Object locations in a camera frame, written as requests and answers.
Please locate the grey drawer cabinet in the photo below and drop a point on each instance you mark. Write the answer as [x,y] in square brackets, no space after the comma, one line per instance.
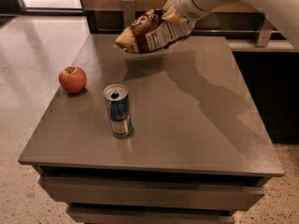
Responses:
[198,151]

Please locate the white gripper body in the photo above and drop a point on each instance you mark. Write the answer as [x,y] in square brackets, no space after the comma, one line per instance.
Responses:
[191,4]

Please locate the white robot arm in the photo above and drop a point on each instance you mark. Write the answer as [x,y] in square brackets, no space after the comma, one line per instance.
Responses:
[282,14]

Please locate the red bull can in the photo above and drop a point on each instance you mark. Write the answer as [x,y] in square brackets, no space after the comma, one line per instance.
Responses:
[118,109]

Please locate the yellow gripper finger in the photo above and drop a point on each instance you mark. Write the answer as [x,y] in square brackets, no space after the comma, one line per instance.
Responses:
[168,4]
[173,17]

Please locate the left metal wall bracket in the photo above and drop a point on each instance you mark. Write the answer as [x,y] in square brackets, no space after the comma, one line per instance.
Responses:
[128,12]

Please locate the metal wall bracket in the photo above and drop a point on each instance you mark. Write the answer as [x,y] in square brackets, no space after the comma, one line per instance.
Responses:
[128,12]
[262,37]

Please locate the red apple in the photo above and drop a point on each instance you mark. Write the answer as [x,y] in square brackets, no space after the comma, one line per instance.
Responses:
[73,79]

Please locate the right metal wall bracket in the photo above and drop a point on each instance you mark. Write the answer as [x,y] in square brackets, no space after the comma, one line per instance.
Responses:
[262,37]

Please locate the brown chip bag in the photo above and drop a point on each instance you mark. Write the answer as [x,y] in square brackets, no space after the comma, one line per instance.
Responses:
[151,32]

